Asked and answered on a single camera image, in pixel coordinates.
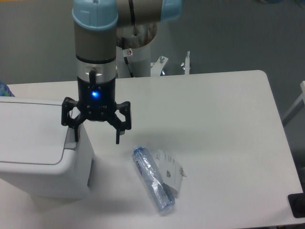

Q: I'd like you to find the white metal base frame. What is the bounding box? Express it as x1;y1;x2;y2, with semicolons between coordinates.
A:
150;50;192;77

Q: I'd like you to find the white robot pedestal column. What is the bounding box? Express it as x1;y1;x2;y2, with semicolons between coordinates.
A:
116;22;157;78

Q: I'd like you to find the blue patterned object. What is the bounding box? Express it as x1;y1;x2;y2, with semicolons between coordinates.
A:
0;81;15;97

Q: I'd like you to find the white frame at right edge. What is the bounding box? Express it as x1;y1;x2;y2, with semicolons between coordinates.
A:
282;81;305;126

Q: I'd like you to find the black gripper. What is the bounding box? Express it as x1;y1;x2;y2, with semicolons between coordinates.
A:
61;78;132;145

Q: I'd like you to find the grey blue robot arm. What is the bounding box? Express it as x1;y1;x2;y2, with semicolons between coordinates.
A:
61;0;182;142

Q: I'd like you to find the black table clamp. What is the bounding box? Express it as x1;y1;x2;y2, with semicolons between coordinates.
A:
288;193;305;219

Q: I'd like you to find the clear plastic water bottle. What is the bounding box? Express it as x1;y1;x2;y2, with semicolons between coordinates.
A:
132;146;175;212

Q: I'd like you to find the white push-lid trash can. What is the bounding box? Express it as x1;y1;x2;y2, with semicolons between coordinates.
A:
0;97;95;199

